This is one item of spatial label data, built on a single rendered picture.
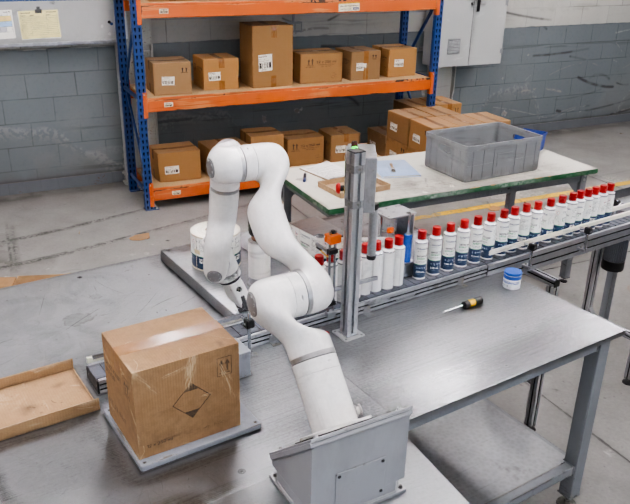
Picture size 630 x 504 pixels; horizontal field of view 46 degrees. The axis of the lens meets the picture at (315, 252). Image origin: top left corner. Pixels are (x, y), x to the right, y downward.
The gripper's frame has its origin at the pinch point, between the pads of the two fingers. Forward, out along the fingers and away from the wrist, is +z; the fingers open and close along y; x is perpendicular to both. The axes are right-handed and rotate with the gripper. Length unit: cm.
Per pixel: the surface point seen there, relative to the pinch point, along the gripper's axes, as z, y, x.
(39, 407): -14, -3, 70
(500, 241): 41, -2, -114
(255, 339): 8.3, -5.4, 1.7
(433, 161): 76, 126, -184
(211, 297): 7.8, 29.2, 1.0
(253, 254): -0.9, 25.9, -19.6
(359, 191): -28, -16, -47
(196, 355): -29, -43, 29
